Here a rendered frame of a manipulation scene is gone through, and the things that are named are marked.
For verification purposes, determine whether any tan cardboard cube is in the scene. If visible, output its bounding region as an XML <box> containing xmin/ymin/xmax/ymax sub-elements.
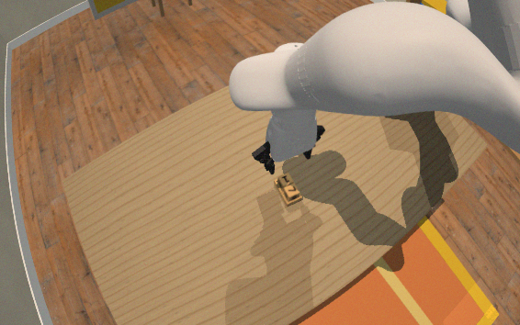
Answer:
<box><xmin>277</xmin><ymin>173</ymin><xmax>294</xmax><ymax>192</ymax></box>
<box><xmin>283</xmin><ymin>184</ymin><xmax>300</xmax><ymax>202</ymax></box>

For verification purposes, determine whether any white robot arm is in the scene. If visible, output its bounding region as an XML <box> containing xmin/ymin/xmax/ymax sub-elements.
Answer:
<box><xmin>229</xmin><ymin>0</ymin><xmax>520</xmax><ymax>154</ymax></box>

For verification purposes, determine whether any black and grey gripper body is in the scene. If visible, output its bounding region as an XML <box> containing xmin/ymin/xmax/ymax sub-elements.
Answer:
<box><xmin>266</xmin><ymin>116</ymin><xmax>317</xmax><ymax>163</ymax></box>

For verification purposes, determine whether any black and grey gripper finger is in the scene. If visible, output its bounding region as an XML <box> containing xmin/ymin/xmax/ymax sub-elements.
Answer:
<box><xmin>252</xmin><ymin>141</ymin><xmax>275</xmax><ymax>175</ymax></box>
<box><xmin>303</xmin><ymin>125</ymin><xmax>325</xmax><ymax>160</ymax></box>

